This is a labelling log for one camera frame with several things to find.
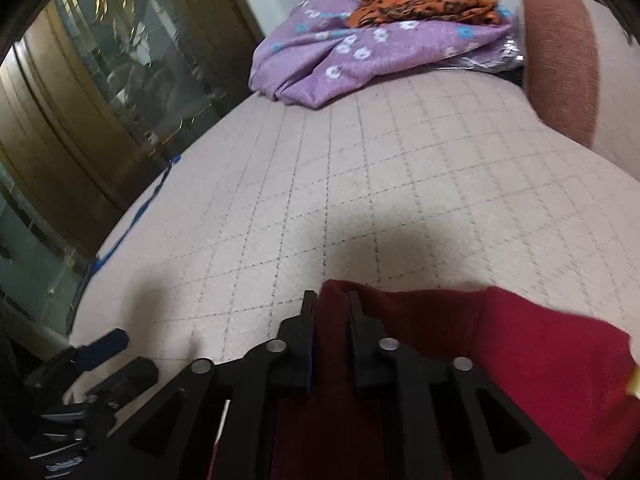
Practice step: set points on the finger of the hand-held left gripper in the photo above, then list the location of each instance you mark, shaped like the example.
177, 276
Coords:
105, 344
127, 375

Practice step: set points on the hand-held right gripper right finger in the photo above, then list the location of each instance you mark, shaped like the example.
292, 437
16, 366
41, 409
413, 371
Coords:
358, 350

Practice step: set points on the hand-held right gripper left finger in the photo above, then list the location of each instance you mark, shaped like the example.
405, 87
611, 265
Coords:
306, 355

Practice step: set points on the dark red cloth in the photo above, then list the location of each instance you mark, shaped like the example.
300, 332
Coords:
525, 360

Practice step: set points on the wooden cabinet with glass door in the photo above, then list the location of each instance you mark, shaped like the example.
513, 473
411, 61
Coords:
50, 135

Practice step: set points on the purple floral cloth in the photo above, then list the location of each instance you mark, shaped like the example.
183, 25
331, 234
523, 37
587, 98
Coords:
320, 60

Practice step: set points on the shiny plastic packet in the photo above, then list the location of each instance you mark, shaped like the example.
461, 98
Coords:
495, 57

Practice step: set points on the orange black printed cloth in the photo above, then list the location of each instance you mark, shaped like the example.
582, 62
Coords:
400, 5

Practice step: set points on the brown sofa cushion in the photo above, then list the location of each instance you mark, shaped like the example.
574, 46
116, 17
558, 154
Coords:
560, 60

